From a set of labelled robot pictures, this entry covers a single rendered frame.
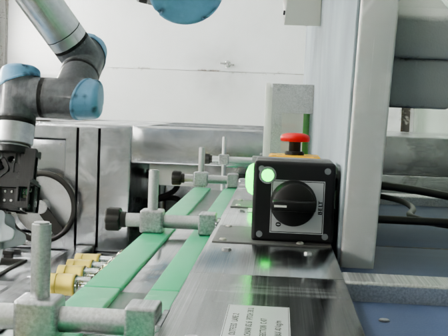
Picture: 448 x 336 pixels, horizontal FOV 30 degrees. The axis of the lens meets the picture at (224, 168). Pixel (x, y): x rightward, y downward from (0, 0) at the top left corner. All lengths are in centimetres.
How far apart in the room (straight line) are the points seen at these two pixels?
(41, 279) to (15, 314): 3
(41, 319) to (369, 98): 37
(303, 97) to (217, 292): 103
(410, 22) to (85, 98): 86
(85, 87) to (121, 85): 371
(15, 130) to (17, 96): 6
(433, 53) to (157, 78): 447
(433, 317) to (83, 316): 27
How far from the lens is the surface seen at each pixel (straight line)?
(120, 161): 245
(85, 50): 163
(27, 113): 156
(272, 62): 516
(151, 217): 97
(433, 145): 244
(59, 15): 161
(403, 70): 80
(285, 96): 159
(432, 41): 79
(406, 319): 64
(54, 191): 250
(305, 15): 145
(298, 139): 111
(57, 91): 154
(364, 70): 75
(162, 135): 243
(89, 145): 247
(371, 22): 74
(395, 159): 243
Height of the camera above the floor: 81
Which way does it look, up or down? 4 degrees up
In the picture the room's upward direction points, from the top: 88 degrees counter-clockwise
